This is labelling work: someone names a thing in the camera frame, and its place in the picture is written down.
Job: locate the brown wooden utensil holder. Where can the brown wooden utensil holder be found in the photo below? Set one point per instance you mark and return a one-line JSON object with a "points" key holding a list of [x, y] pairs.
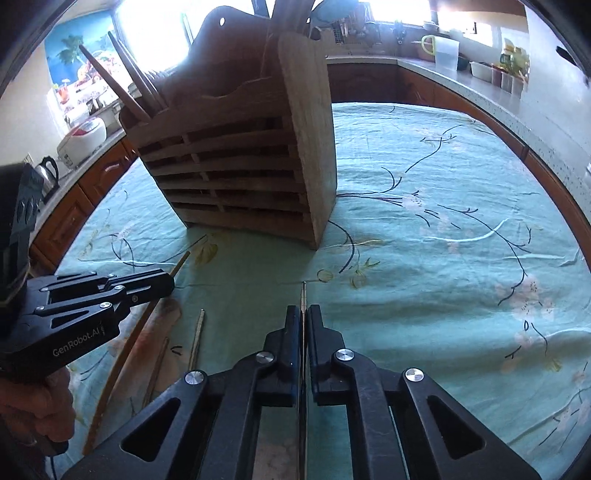
{"points": [[240, 135]]}

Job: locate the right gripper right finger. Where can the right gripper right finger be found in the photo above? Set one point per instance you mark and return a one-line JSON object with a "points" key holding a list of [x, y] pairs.
{"points": [[403, 425]]}

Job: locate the dark wooden chopstick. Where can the dark wooden chopstick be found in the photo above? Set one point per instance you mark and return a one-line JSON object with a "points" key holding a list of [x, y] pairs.
{"points": [[134, 76]]}

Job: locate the long wooden chopstick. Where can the long wooden chopstick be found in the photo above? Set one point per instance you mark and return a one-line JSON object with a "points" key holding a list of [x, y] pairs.
{"points": [[135, 361]]}

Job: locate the stainless electric kettle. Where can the stainless electric kettle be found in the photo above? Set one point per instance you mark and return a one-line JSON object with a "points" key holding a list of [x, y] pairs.
{"points": [[48, 170]]}

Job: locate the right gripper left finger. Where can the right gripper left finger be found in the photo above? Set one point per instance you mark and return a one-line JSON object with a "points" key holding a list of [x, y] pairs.
{"points": [[204, 426]]}

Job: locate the clear measuring jug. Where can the clear measuring jug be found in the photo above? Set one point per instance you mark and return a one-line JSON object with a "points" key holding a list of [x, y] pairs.
{"points": [[445, 51]]}

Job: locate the cooking oil bottles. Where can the cooking oil bottles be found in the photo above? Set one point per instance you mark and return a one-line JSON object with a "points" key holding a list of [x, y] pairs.
{"points": [[515, 60]]}

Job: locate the person's left hand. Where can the person's left hand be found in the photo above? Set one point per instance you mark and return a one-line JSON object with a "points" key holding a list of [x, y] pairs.
{"points": [[44, 410]]}

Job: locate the teal floral tablecloth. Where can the teal floral tablecloth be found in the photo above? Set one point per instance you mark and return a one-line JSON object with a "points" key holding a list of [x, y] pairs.
{"points": [[443, 252]]}

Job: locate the white pink rice cooker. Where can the white pink rice cooker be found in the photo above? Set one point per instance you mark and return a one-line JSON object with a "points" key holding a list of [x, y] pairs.
{"points": [[78, 144]]}

